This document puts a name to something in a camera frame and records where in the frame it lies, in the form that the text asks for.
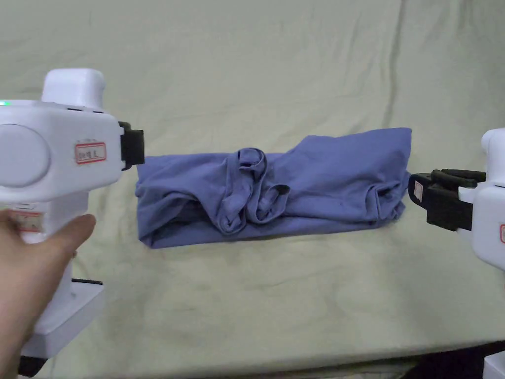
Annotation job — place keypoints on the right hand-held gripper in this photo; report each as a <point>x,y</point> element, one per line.
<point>489,221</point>

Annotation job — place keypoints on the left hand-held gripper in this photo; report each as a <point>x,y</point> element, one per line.
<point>59,158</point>

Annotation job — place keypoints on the dark blue shirt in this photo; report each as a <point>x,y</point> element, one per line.
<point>300,189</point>

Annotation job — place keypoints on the person's left hand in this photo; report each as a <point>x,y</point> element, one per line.
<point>27,276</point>

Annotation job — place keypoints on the bed with pale green sheet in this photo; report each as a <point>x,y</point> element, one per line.
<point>252,59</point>

